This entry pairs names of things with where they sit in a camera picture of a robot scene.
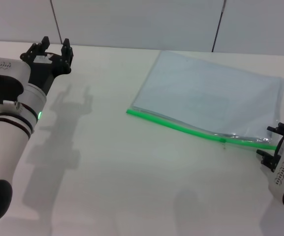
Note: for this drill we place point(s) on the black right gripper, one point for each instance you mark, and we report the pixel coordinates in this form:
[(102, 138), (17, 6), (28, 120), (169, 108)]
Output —
[(282, 145)]

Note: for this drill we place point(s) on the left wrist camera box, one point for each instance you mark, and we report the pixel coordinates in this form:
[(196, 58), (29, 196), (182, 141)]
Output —
[(1, 78)]

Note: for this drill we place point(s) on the clear green-zipper document bag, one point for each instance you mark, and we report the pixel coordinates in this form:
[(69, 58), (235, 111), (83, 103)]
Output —
[(205, 96)]

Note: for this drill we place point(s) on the green zipper slider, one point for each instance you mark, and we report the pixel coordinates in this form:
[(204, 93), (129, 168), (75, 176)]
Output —
[(222, 140)]

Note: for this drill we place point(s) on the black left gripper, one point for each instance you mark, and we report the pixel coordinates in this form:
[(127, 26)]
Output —
[(45, 71)]

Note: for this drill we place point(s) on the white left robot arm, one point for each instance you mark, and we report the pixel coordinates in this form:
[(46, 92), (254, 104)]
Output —
[(9, 145)]

